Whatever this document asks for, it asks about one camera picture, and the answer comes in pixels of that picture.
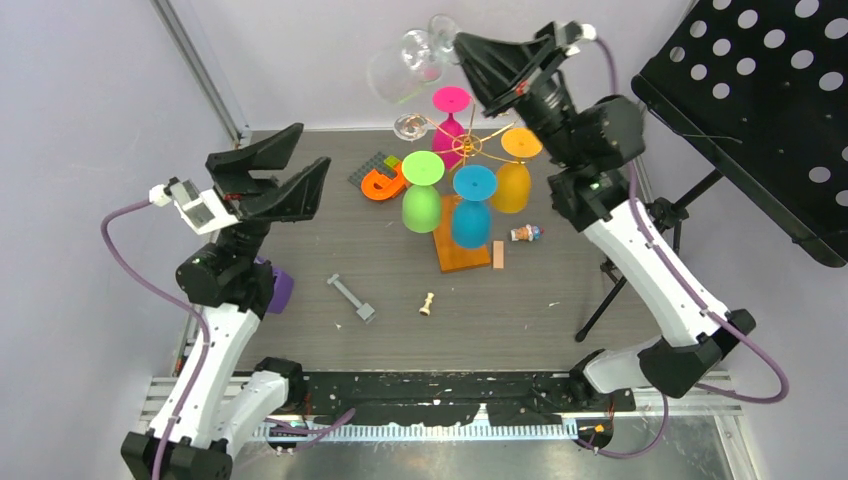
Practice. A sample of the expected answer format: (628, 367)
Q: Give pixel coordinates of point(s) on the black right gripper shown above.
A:
(500, 91)

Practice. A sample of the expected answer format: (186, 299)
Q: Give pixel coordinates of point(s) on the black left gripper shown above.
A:
(295, 198)

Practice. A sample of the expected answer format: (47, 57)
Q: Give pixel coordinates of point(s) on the pink plastic wine glass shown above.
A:
(448, 139)

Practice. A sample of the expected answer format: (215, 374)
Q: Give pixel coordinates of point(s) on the yellow plastic wine glass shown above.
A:
(514, 182)

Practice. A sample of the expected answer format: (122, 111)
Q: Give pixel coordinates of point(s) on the clear stemmed wine glass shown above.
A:
(412, 127)

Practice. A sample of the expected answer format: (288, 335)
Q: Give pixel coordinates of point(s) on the clear glass tumbler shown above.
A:
(418, 59)

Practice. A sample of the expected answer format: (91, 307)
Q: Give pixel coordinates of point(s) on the blue plastic wine glass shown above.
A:
(471, 219)

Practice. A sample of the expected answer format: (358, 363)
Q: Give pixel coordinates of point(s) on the green plastic wine glass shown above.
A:
(421, 204)

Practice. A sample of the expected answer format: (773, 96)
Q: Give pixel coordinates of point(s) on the gold rack with wooden base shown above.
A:
(451, 257)

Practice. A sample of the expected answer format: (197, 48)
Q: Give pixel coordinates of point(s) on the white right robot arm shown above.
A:
(590, 147)

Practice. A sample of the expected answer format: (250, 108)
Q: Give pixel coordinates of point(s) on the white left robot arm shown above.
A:
(198, 433)

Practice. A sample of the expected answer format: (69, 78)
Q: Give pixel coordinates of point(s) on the orange plastic U-shaped toy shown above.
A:
(380, 187)

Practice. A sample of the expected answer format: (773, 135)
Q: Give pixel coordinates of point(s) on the grey lego plate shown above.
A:
(375, 163)

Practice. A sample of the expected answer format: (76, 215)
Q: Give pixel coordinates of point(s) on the green lego brick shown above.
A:
(392, 161)

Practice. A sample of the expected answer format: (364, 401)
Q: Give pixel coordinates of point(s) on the small colourful toy figure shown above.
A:
(528, 233)

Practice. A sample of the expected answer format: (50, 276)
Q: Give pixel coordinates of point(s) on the grey metal T-shaped part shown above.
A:
(362, 309)

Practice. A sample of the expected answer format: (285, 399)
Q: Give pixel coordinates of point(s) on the small wooden block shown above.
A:
(498, 254)

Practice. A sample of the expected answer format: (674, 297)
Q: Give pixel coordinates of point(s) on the white chess piece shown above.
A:
(425, 309)

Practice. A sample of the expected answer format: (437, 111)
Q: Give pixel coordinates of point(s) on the black music stand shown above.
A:
(759, 89)

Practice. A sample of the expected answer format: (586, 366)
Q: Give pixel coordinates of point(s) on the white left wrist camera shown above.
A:
(203, 211)

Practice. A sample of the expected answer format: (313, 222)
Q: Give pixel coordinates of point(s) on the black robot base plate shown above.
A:
(381, 398)

